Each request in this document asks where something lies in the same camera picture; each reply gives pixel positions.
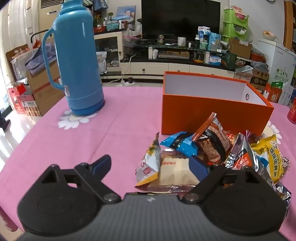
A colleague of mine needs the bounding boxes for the blue snack packet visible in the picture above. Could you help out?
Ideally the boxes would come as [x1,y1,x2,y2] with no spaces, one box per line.
[161,131,199,158]

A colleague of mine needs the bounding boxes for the beige red-print cake packet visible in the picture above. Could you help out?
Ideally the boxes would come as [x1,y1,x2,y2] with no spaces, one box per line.
[148,151,201,194]

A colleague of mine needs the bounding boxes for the black white television stand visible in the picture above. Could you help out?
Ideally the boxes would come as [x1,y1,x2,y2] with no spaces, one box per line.
[121,35,236,80]

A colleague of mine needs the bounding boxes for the open brown cardboard box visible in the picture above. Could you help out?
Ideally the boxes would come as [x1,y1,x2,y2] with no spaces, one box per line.
[228,38,252,59]

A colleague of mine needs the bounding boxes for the blue thermos flask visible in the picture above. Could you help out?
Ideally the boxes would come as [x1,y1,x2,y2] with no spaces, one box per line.
[42,0,105,116]

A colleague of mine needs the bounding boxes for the dark foil snack packet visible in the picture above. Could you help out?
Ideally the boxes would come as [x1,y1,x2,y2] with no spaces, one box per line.
[273,181,292,207]

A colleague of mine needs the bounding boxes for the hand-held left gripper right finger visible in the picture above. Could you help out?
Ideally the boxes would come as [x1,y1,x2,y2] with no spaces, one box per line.
[181,158,266,204]

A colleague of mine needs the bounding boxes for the white fridge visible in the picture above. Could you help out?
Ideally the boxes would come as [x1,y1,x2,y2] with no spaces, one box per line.
[257,38,296,87]

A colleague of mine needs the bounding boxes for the orange gift bag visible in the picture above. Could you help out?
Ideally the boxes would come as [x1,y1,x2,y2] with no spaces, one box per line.
[268,82,284,103]

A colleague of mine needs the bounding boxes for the pink floral tablecloth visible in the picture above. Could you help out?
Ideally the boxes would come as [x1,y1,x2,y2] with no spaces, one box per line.
[0,87,296,241]

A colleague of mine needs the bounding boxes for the snacks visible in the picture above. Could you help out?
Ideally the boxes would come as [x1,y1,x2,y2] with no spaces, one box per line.
[192,112,233,165]

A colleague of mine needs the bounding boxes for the black television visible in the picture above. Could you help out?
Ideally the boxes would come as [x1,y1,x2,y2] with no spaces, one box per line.
[142,0,221,42]

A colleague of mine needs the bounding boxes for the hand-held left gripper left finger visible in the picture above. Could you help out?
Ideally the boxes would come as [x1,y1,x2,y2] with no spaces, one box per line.
[42,155,121,204]

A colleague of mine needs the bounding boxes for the green plastic storage rack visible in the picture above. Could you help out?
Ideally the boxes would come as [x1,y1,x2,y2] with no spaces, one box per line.
[222,6,250,44]

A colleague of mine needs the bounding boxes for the blue white plastic bag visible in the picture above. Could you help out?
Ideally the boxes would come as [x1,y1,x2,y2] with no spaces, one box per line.
[209,32,221,50]

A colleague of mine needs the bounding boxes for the red drink can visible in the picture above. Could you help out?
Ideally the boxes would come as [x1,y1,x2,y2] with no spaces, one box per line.
[287,97,296,125]

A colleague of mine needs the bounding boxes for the dark printed cardboard box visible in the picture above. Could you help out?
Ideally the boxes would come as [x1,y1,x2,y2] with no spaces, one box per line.
[251,70,270,90]

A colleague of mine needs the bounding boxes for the white orange-edged snack packet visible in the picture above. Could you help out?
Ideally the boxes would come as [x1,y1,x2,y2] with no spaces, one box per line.
[134,133,162,187]

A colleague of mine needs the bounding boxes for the yellow snack packet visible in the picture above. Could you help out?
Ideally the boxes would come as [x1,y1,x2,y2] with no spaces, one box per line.
[251,134,290,183]

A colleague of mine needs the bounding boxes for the brown snack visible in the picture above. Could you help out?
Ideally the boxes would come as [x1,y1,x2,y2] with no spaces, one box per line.
[224,133,273,183]

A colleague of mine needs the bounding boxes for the orange storage box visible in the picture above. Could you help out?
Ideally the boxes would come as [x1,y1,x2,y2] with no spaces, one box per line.
[161,71,275,138]

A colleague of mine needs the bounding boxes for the white power strip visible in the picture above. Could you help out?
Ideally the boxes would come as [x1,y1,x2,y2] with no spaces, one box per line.
[120,77,136,87]

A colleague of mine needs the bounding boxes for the large brown cardboard box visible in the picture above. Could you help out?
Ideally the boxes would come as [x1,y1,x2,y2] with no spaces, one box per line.
[25,62,66,116]

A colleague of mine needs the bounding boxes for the red cardboard box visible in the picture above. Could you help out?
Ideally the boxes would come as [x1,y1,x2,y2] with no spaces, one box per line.
[7,82,35,115]

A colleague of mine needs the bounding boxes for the pastel picture canvas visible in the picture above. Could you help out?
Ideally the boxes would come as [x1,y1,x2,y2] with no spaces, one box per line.
[115,5,137,22]

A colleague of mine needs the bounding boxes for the dark green bag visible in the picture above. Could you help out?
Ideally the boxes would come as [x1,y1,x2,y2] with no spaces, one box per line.
[222,53,237,70]

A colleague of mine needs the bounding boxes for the dark red candy packet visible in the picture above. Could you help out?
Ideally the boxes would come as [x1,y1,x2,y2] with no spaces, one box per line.
[245,130,262,145]

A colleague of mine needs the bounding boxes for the pink printed cardboard box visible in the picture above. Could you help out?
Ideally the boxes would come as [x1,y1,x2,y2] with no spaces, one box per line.
[233,71,252,82]

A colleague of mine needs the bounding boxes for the white glass-door cabinet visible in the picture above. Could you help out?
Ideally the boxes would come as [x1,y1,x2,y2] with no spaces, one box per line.
[94,31,123,75]

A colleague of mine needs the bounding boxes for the white standing air conditioner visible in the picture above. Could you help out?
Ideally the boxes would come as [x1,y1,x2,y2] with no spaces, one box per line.
[38,0,63,42]

